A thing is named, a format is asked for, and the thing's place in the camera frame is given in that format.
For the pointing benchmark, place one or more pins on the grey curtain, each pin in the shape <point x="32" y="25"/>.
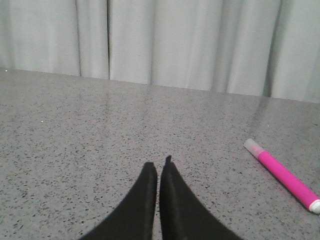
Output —
<point x="253" y="47"/>

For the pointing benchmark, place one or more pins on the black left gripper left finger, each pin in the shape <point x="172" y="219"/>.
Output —
<point x="133" y="218"/>

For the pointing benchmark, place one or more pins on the pink highlighter pen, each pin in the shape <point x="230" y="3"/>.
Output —
<point x="295" y="186"/>

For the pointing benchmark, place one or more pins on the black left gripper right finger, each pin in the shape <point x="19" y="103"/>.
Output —
<point x="182" y="215"/>

